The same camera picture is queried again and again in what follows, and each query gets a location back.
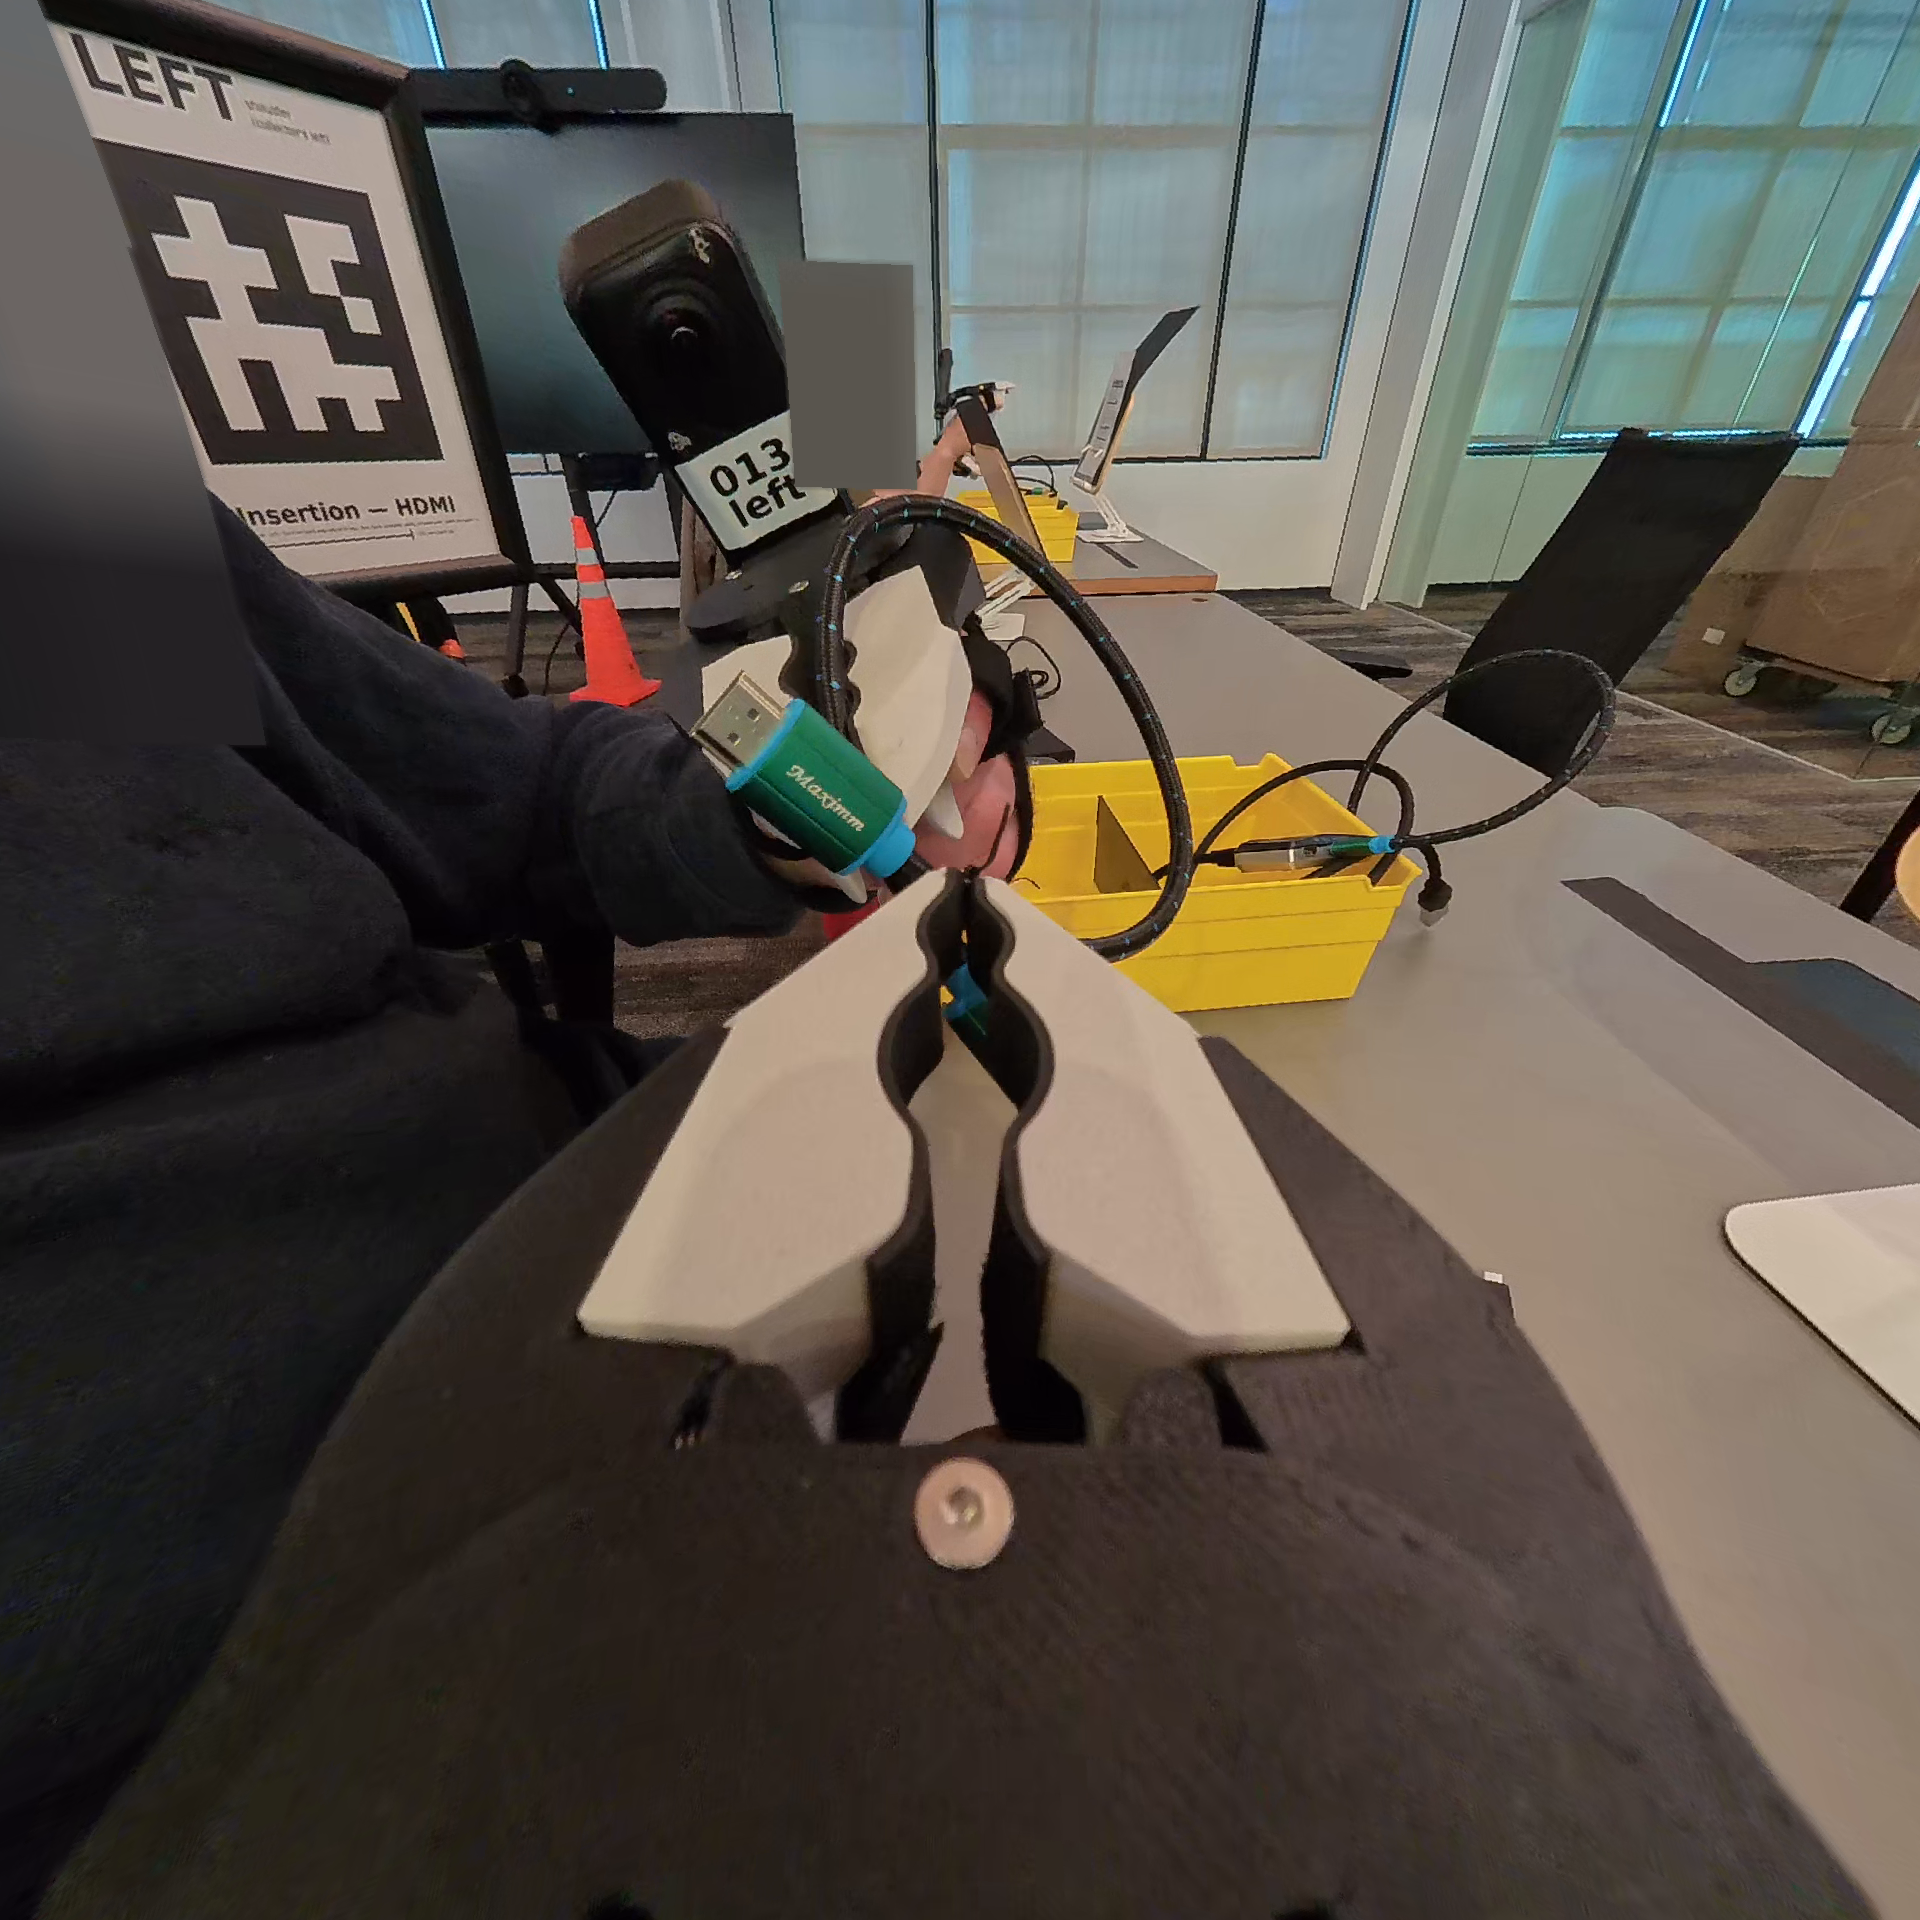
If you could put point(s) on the person's black top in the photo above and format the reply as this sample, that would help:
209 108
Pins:
242 1351

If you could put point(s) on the cart with cardboard boxes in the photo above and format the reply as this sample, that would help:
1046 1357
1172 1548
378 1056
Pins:
1831 601

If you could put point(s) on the framed marker sign board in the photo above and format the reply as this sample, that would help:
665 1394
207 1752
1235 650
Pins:
271 302

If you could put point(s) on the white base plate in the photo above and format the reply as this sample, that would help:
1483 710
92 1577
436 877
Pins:
1847 1275

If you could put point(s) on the yellow plastic bin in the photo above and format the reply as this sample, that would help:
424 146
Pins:
1231 955

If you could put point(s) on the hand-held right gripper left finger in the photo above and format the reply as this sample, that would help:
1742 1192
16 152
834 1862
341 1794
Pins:
735 1202

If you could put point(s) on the person's left hand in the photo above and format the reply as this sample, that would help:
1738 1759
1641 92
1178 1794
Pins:
986 811

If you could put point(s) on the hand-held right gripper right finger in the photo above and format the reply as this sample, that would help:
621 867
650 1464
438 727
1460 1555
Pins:
1186 1215

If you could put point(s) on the orange traffic cone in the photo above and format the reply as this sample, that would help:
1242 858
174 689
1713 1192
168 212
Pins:
617 646

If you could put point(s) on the person's left forearm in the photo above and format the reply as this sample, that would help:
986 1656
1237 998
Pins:
541 811

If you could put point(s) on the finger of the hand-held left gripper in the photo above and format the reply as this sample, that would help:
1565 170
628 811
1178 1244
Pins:
900 691

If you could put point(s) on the black webcam bar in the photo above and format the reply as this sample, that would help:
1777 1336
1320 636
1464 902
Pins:
541 92

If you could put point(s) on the grey background table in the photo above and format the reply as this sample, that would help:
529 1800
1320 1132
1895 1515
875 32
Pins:
1157 564

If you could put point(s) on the black monitor screen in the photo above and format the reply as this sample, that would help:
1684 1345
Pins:
525 166

